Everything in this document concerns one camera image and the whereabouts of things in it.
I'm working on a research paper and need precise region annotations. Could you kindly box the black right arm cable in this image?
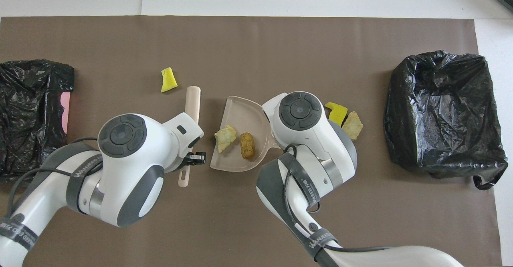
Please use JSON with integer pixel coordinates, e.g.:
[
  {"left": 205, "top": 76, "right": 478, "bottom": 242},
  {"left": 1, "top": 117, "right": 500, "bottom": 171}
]
[{"left": 281, "top": 145, "right": 401, "bottom": 253}]

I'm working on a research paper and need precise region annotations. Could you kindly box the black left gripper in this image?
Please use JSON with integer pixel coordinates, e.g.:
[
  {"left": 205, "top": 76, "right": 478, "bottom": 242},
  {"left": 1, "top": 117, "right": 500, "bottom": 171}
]
[{"left": 185, "top": 152, "right": 207, "bottom": 168}]

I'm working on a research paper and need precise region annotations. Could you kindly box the brown paper table mat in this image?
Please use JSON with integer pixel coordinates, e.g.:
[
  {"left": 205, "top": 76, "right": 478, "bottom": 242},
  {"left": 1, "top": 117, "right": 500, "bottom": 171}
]
[{"left": 0, "top": 16, "right": 503, "bottom": 267}]

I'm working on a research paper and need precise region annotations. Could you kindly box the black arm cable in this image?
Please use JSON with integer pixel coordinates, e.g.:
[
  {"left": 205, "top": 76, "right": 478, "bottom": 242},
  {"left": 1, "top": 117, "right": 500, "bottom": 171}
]
[
  {"left": 281, "top": 145, "right": 401, "bottom": 253},
  {"left": 6, "top": 138, "right": 103, "bottom": 223}
]

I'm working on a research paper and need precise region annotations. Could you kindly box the black plastic trash bag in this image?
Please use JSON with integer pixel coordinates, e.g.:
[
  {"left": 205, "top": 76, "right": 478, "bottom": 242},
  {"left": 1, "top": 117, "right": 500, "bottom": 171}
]
[
  {"left": 384, "top": 50, "right": 509, "bottom": 190},
  {"left": 0, "top": 59, "right": 75, "bottom": 179}
]

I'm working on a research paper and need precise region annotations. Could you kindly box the pink plastic bin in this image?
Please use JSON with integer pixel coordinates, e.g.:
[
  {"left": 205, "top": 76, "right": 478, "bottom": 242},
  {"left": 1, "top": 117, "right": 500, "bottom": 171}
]
[{"left": 60, "top": 92, "right": 71, "bottom": 135}]

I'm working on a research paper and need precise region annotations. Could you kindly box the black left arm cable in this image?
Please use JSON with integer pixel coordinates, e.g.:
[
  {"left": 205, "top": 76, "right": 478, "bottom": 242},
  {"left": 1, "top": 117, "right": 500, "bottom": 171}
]
[{"left": 6, "top": 138, "right": 103, "bottom": 223}]

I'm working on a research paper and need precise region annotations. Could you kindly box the pink plastic dustpan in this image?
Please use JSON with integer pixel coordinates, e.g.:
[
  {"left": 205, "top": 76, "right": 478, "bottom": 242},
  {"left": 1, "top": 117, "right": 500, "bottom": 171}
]
[{"left": 210, "top": 95, "right": 282, "bottom": 173}]

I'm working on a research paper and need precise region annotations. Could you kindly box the brown sponge cylinder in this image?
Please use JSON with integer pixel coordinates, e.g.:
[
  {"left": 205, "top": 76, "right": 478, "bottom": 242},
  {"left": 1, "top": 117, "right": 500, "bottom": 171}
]
[{"left": 240, "top": 132, "right": 256, "bottom": 160}]

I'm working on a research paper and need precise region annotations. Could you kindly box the beige torn foam chunk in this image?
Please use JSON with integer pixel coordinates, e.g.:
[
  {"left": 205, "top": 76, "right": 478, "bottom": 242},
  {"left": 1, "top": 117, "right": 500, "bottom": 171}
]
[
  {"left": 341, "top": 111, "right": 364, "bottom": 140},
  {"left": 214, "top": 125, "right": 238, "bottom": 154}
]

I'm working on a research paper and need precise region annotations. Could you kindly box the pink hand brush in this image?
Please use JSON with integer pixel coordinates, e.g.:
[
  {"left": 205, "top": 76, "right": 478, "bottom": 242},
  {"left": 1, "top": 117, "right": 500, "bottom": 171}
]
[{"left": 178, "top": 86, "right": 201, "bottom": 188}]

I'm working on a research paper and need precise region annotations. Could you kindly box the yellow sponge piece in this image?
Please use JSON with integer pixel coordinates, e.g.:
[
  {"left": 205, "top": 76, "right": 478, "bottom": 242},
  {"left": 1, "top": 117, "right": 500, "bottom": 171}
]
[
  {"left": 324, "top": 102, "right": 348, "bottom": 126},
  {"left": 161, "top": 67, "right": 178, "bottom": 93}
]

